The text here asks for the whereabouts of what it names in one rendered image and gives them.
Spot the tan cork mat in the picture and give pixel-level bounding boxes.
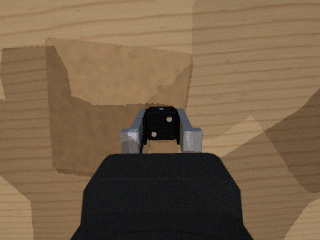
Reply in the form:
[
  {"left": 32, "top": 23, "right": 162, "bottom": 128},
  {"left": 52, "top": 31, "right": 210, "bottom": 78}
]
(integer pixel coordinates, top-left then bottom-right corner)
[{"left": 45, "top": 38, "right": 192, "bottom": 173}]

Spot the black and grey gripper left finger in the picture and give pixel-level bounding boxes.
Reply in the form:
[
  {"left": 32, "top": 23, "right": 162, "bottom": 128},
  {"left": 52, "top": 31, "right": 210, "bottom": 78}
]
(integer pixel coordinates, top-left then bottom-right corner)
[{"left": 120, "top": 109, "right": 148, "bottom": 154}]

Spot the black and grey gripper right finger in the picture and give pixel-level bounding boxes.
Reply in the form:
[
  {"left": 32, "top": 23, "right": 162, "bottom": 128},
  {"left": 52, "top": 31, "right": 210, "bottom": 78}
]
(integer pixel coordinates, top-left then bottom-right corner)
[{"left": 175, "top": 108, "right": 203, "bottom": 153}]

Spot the black die with white pips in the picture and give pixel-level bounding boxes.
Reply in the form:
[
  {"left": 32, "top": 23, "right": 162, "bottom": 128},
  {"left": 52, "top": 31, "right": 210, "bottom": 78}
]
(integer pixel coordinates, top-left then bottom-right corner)
[{"left": 146, "top": 106, "right": 176, "bottom": 140}]

